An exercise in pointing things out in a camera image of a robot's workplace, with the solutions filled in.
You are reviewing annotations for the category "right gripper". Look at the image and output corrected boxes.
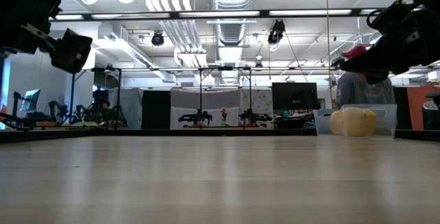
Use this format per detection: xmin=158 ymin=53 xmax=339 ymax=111
xmin=340 ymin=0 xmax=440 ymax=86

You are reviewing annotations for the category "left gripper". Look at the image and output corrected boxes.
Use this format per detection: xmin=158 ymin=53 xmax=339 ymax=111
xmin=0 ymin=0 xmax=94 ymax=74

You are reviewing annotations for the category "person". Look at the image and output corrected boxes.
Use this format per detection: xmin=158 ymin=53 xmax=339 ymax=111
xmin=335 ymin=44 xmax=397 ymax=110

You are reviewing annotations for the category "clear plastic bin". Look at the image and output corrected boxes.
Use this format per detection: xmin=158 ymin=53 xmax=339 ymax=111
xmin=313 ymin=103 xmax=398 ymax=139

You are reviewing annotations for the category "small tilted monitor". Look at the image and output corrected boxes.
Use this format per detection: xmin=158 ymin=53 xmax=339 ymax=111
xmin=19 ymin=88 xmax=42 ymax=113

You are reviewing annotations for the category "dark gray chair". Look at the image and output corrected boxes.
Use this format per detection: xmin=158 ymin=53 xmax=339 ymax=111
xmin=421 ymin=91 xmax=440 ymax=131

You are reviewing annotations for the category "large black monitor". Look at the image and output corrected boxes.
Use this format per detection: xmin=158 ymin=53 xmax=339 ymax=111
xmin=271 ymin=82 xmax=319 ymax=111

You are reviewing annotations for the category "black ceiling spotlight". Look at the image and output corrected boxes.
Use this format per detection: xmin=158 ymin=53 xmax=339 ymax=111
xmin=267 ymin=19 xmax=287 ymax=45
xmin=151 ymin=30 xmax=166 ymax=47

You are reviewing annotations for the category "black standing panel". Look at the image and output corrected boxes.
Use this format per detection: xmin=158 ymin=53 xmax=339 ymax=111
xmin=141 ymin=89 xmax=172 ymax=131

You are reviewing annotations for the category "black overhead light bar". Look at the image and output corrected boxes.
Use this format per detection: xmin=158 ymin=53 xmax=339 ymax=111
xmin=49 ymin=7 xmax=388 ymax=22

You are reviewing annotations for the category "white cloth backdrop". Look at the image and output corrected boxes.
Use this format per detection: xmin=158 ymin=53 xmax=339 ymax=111
xmin=170 ymin=88 xmax=275 ymax=131

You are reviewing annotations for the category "small flower bunch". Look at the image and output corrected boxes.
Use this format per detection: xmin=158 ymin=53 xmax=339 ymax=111
xmin=219 ymin=107 xmax=230 ymax=128

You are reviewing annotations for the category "orange wall panel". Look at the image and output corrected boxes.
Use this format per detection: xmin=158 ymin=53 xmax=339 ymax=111
xmin=406 ymin=85 xmax=440 ymax=131

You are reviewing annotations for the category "round metal air duct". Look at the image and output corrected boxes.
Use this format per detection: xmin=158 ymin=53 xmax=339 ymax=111
xmin=208 ymin=0 xmax=258 ymax=47

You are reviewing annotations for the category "black background rig frame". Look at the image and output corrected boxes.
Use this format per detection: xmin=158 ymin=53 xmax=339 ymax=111
xmin=70 ymin=65 xmax=333 ymax=131

